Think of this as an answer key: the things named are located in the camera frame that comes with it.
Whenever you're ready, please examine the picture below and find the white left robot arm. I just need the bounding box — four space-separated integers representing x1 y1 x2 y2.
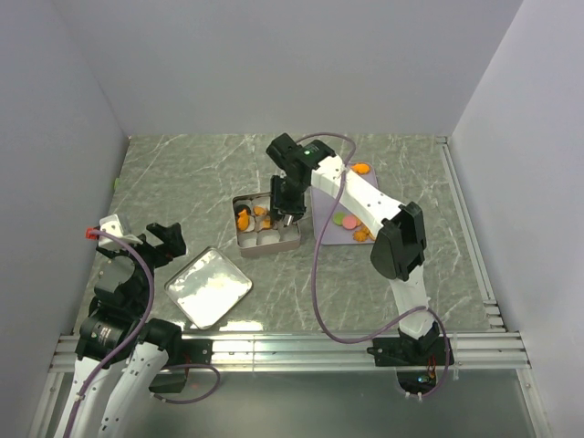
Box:
55 215 187 437

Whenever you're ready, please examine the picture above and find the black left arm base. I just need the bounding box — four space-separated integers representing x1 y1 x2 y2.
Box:
149 339 213 394

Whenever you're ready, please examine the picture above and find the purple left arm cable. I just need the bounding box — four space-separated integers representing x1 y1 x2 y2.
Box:
58 230 156 438

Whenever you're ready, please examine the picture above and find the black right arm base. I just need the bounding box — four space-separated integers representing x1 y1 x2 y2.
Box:
367 322 454 399

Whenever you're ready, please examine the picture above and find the black round cookie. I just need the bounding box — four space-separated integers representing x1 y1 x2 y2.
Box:
235 204 251 216

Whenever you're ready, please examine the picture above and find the lavender plastic tray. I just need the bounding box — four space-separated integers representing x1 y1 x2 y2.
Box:
308 162 390 247

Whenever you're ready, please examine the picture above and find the green round cookie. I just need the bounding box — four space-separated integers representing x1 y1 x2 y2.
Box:
332 212 346 226

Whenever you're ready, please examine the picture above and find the silver tin lid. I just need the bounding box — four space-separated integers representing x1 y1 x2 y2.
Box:
164 246 253 329

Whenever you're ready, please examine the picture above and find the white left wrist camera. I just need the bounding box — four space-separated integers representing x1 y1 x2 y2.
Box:
86 214 141 251

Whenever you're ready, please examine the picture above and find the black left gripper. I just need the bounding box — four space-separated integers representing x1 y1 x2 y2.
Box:
97 221 184 313

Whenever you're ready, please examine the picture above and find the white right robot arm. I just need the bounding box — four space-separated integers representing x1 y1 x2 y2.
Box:
266 133 434 364

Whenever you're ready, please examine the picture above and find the square cookie tin box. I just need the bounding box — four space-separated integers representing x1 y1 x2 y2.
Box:
232 193 301 257

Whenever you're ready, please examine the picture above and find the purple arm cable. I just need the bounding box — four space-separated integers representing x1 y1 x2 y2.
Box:
296 131 453 400
58 230 156 438

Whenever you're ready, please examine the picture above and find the pink round cookie lower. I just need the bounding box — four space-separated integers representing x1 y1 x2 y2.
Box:
342 215 357 230

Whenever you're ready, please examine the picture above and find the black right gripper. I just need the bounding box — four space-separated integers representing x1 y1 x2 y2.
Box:
269 174 308 227

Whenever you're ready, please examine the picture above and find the aluminium mounting rail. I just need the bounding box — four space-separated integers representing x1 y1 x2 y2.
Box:
49 331 533 371

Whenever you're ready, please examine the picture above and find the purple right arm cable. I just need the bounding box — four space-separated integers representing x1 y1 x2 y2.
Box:
296 131 453 400

